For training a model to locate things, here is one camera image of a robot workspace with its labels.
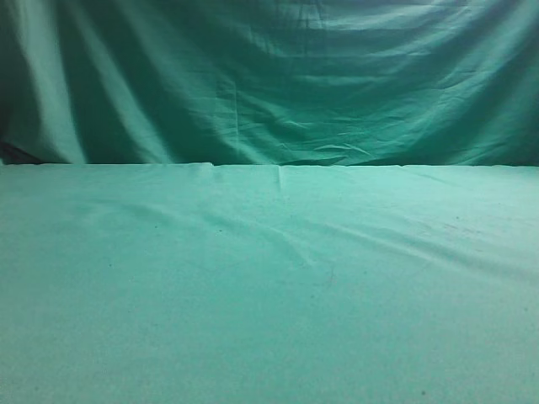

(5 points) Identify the green table cloth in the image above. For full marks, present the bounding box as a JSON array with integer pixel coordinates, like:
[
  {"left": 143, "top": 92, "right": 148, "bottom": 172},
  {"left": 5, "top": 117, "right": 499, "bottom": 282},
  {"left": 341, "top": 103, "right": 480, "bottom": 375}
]
[{"left": 1, "top": 164, "right": 538, "bottom": 403}]

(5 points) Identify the green backdrop curtain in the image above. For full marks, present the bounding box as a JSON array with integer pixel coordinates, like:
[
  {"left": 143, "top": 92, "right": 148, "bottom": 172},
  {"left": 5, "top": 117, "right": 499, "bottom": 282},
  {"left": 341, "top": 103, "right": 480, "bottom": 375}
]
[{"left": 1, "top": 1, "right": 538, "bottom": 166}]

